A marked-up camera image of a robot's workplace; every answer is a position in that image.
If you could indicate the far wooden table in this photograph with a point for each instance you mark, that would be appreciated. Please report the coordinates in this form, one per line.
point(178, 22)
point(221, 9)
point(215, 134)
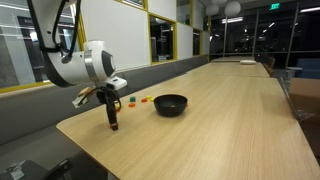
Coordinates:
point(233, 59)

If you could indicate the wrist camera with wood mount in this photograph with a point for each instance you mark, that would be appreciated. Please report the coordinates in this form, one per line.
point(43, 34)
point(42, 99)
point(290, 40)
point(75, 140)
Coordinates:
point(83, 97)

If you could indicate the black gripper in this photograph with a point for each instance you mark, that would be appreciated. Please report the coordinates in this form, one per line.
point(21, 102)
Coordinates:
point(107, 96)

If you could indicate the green cube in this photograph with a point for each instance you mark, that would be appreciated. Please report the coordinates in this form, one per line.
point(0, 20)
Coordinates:
point(132, 99)

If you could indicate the wooden table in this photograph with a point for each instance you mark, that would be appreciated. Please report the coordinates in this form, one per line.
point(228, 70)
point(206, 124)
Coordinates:
point(233, 59)
point(232, 69)

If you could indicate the black bowl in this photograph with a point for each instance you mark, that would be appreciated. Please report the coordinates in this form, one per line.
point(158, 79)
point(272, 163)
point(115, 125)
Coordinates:
point(170, 105)

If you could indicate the grey bench seat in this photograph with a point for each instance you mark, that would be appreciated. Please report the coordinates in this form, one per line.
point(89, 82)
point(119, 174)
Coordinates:
point(28, 119)

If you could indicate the white plate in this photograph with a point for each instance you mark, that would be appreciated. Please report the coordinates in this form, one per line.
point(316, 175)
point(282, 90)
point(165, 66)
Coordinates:
point(248, 62)

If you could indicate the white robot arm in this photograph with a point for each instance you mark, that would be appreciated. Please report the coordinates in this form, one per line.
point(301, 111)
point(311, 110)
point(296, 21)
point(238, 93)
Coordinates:
point(66, 67)

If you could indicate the middle wooden table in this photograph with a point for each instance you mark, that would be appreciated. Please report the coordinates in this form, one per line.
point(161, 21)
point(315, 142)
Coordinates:
point(232, 69)

